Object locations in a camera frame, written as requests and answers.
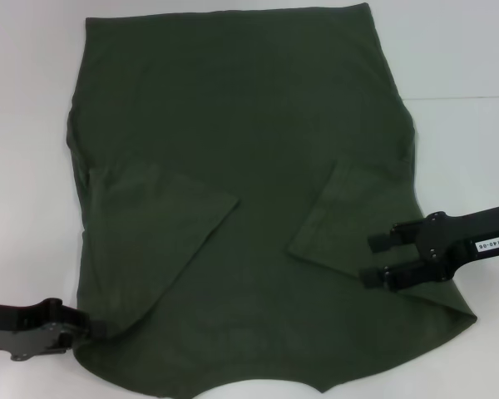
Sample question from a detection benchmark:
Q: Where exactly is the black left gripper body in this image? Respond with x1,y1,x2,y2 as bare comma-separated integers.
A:
0,298,86,362

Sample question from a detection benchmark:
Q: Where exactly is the dark green shirt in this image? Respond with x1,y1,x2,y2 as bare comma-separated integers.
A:
64,2,479,399

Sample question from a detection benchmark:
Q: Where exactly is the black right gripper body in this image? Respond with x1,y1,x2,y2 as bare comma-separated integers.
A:
423,202,499,282

